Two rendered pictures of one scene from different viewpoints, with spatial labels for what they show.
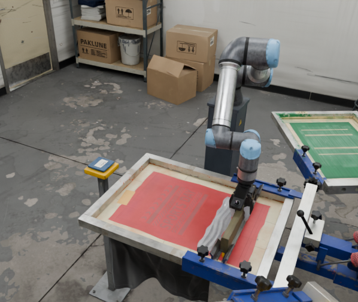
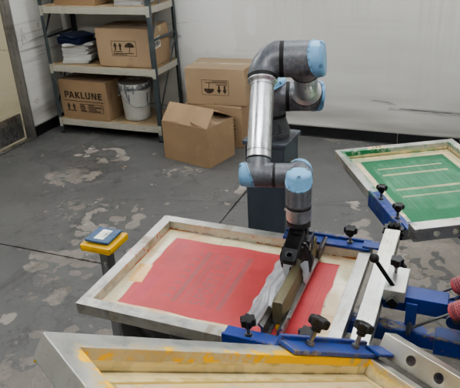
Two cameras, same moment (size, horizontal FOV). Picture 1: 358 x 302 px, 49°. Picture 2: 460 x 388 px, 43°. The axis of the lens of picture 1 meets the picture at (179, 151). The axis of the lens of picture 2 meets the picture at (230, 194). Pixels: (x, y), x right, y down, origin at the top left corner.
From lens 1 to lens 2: 0.25 m
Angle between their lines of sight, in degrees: 6
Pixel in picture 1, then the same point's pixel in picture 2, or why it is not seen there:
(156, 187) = (181, 257)
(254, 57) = (293, 65)
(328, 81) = (420, 115)
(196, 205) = (238, 272)
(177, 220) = (213, 294)
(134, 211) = (153, 289)
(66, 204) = (58, 316)
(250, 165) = (301, 202)
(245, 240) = (308, 309)
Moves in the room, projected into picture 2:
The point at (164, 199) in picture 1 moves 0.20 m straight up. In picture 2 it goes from (193, 270) to (188, 218)
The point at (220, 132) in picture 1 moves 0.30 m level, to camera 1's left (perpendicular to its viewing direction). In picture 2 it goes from (258, 165) to (158, 171)
